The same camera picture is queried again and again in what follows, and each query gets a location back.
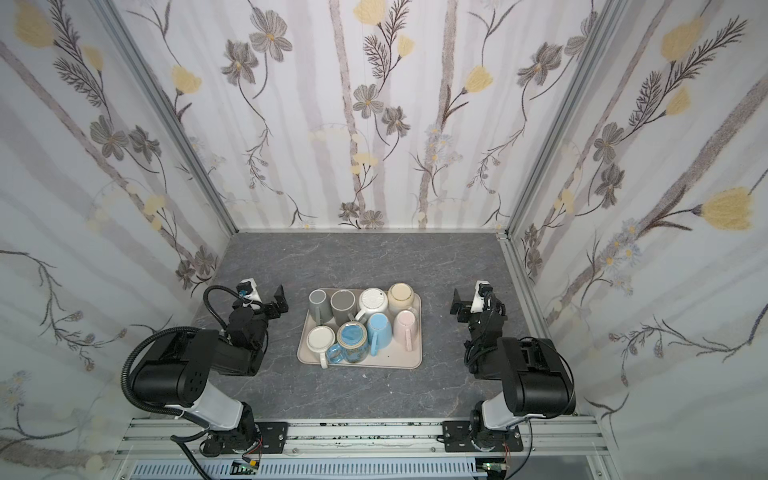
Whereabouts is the light grey mug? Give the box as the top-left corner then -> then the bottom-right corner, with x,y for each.
309,289 -> 333,326

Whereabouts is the white mug red inside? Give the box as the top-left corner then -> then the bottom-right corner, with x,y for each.
306,325 -> 336,369

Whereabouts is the beige plastic tray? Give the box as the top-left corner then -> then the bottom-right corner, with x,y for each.
297,283 -> 423,370

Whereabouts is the blue glass patterned mug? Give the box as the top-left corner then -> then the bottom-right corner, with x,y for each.
326,321 -> 369,364

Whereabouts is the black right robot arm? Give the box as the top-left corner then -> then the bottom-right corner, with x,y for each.
442,282 -> 576,453

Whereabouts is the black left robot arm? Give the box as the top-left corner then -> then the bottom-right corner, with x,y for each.
120,279 -> 289,458

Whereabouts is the cream round mug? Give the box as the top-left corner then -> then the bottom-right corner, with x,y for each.
387,282 -> 415,315

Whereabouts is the pink mug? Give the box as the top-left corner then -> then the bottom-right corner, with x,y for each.
393,310 -> 417,352

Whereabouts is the dark grey mug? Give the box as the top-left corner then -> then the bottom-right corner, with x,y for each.
330,289 -> 358,326

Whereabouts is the light blue mug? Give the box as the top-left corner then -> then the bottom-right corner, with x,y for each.
367,313 -> 392,356

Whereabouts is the right corner aluminium profile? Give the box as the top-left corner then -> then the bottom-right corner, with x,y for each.
504,0 -> 629,237

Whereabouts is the corner aluminium profile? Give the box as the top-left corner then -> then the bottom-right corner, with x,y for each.
504,0 -> 629,237
89,0 -> 239,236

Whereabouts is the left corner aluminium profile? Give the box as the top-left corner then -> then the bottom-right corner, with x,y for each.
89,0 -> 239,236

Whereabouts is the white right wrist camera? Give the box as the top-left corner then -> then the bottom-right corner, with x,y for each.
470,280 -> 493,313

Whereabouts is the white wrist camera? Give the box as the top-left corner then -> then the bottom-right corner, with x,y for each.
236,278 -> 261,302
470,280 -> 493,313

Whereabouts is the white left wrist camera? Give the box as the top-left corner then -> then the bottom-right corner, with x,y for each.
236,278 -> 261,302

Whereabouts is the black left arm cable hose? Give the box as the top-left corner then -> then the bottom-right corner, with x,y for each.
202,284 -> 244,331

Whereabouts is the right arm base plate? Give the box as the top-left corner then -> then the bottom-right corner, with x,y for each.
440,420 -> 524,454

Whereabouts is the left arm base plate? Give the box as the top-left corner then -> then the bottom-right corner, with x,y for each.
251,421 -> 289,454

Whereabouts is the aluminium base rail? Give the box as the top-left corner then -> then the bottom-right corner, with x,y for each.
113,416 -> 610,460

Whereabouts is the white vented cable duct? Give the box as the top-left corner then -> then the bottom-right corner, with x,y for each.
130,458 -> 488,480

